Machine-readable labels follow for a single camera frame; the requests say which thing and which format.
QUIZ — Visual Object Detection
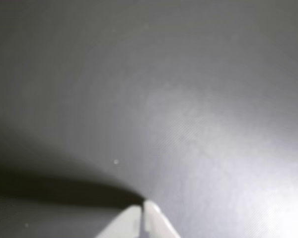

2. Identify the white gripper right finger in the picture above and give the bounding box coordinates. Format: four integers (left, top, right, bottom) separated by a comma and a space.
143, 200, 181, 238

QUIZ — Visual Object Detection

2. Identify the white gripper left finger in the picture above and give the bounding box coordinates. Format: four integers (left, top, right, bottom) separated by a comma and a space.
95, 205, 142, 238

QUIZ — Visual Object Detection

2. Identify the dark grey table mat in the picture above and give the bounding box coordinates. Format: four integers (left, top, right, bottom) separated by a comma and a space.
0, 0, 298, 238

